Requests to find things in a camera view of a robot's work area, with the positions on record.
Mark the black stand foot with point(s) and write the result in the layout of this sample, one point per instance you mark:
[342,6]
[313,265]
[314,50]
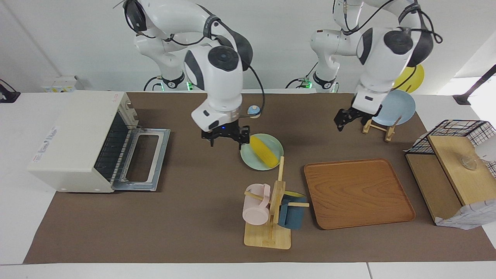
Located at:
[7,95]

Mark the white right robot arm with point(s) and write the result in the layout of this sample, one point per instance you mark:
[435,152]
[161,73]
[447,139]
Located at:
[221,85]

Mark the brown wooden tray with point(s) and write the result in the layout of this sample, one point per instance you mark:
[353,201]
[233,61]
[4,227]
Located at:
[356,193]

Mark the clear glass cup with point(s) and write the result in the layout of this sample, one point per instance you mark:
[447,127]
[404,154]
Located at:
[469,162]

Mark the white yellow small box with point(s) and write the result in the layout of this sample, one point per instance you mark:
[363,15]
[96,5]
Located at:
[62,83]

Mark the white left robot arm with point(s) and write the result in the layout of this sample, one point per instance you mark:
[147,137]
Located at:
[379,62]

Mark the pink mug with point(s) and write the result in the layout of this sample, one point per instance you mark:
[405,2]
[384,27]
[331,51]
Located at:
[255,211]

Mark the pale green plate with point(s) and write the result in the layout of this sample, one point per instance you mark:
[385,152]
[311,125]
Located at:
[252,161]

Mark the dark blue mug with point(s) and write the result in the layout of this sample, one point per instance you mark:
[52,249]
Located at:
[294,215]

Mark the light blue plate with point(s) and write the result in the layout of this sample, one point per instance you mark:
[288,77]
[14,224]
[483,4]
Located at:
[399,108]

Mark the white patterned cloth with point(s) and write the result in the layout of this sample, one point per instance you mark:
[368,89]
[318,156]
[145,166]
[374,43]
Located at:
[471,217]

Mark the yellow corn cob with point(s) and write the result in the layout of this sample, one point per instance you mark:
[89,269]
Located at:
[264,151]

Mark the wooden shelf box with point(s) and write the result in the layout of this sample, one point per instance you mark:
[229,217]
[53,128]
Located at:
[461,178]

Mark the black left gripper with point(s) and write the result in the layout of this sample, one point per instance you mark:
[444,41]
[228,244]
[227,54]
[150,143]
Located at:
[354,114]

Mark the brown table mat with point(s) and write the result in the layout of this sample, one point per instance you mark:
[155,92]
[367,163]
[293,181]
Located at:
[186,217]

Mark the wooden plate rack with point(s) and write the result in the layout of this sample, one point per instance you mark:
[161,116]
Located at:
[389,133]

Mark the black tripod leg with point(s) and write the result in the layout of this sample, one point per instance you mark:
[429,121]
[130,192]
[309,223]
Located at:
[474,87]

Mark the white toaster oven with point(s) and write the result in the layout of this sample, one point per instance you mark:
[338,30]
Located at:
[69,135]

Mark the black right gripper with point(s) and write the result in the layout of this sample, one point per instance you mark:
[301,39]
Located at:
[226,131]

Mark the wooden mug stand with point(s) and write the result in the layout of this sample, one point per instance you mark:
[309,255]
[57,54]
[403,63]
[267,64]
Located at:
[267,236]

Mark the white rounded blurry object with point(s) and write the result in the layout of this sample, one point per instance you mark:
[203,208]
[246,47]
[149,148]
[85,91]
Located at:
[488,149]

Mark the yellow plate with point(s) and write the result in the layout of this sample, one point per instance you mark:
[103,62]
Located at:
[414,79]

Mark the blue call bell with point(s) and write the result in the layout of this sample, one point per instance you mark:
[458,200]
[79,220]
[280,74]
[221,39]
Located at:
[255,112]

